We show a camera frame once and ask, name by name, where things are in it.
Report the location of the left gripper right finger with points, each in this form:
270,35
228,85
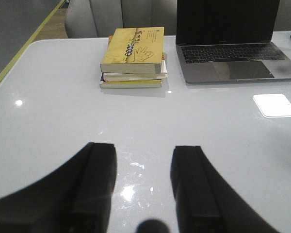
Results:
205,202

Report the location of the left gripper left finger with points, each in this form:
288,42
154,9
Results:
74,198

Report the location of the white middle book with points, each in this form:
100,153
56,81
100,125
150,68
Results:
118,77

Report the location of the yellow-edged bottom book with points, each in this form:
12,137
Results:
131,84

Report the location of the yellow top book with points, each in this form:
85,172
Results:
135,51

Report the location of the grey laptop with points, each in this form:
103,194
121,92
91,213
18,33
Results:
220,41

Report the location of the grey left armchair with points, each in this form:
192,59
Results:
100,18

